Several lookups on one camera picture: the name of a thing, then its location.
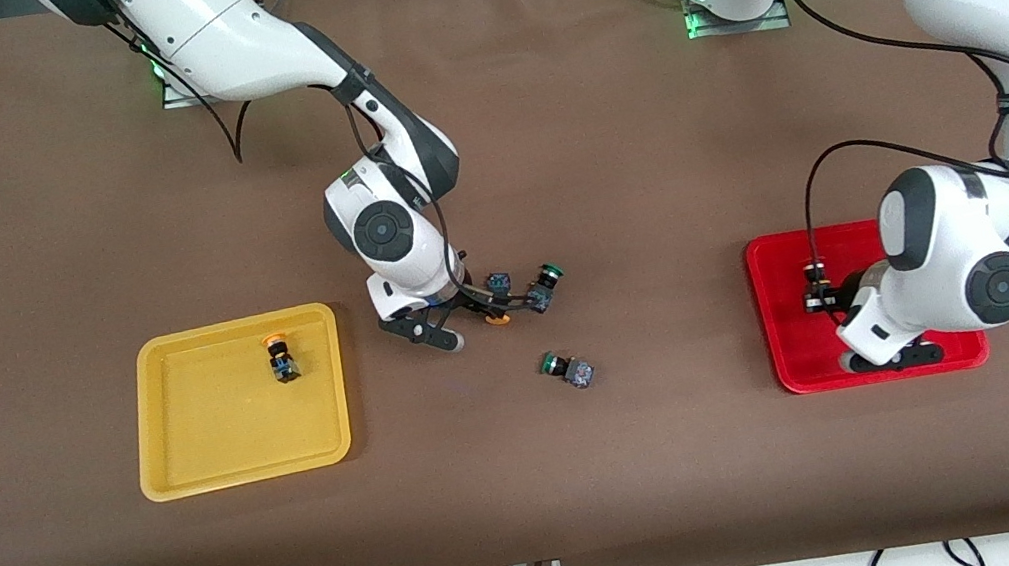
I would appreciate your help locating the yellow mushroom push button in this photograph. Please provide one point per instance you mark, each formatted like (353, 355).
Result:
(282, 364)
(498, 318)

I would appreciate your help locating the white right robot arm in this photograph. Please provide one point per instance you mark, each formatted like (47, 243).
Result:
(221, 24)

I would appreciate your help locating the red plastic tray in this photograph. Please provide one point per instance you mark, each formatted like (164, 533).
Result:
(793, 349)

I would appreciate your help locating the green mushroom push button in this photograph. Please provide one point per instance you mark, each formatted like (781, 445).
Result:
(581, 373)
(540, 298)

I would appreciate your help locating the brown table cover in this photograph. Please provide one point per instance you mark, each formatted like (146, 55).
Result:
(536, 480)

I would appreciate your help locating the yellow plastic tray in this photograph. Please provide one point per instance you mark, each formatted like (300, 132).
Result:
(216, 440)

